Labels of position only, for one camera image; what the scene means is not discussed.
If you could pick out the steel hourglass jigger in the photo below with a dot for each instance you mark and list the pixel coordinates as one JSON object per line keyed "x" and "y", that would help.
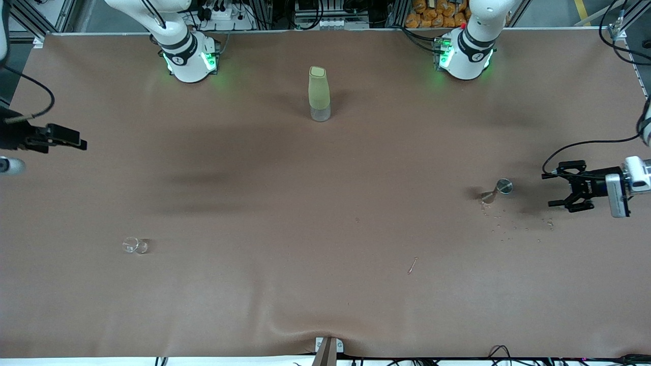
{"x": 499, "y": 189}

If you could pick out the wooden clamp bracket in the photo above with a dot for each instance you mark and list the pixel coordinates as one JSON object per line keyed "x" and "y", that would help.
{"x": 326, "y": 351}

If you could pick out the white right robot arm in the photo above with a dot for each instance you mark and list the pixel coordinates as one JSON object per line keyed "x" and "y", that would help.
{"x": 188, "y": 56}

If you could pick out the brown table mat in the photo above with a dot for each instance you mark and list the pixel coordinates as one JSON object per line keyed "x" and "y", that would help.
{"x": 325, "y": 279}

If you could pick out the yellow-green frosted bottle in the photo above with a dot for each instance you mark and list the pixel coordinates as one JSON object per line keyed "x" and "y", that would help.
{"x": 319, "y": 91}

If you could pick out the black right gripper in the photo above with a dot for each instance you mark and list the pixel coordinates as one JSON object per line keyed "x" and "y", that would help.
{"x": 14, "y": 135}

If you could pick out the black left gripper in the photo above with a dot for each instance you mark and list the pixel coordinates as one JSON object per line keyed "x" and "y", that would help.
{"x": 596, "y": 187}

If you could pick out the clear glass measuring cup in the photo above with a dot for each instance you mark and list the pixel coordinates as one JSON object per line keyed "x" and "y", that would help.
{"x": 135, "y": 246}

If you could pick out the white power strip with plugs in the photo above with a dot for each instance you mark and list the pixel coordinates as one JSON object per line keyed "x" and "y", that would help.
{"x": 224, "y": 14}

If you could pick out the spilled liquid droplets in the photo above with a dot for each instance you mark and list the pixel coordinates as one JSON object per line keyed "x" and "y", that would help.
{"x": 549, "y": 221}

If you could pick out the small brown twig scrap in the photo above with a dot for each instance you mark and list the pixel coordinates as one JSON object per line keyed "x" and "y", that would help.
{"x": 412, "y": 265}

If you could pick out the orange packets pile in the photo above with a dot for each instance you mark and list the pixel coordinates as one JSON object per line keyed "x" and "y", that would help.
{"x": 432, "y": 15}

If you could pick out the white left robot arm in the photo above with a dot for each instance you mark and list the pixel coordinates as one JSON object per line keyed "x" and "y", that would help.
{"x": 465, "y": 56}

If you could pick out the white long socket strip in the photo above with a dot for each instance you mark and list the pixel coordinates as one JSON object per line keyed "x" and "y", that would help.
{"x": 330, "y": 24}

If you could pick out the aluminium frame profile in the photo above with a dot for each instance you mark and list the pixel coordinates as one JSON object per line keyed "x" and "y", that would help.
{"x": 628, "y": 20}
{"x": 46, "y": 18}

